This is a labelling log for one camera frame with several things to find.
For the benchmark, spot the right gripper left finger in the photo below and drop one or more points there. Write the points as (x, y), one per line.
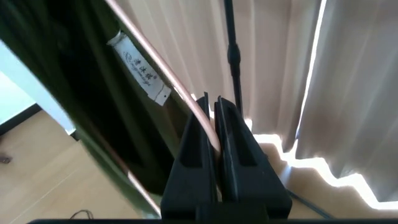
(186, 186)

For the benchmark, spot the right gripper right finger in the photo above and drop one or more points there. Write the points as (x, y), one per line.
(248, 186)

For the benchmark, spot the pink clothes hanger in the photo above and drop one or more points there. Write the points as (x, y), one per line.
(161, 67)

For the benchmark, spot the green long-sleeved shirt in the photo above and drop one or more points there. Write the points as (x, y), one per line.
(77, 93)

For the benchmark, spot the black clothes rack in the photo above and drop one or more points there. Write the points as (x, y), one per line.
(234, 56)

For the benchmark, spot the beige curtain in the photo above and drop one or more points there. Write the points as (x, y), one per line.
(357, 93)

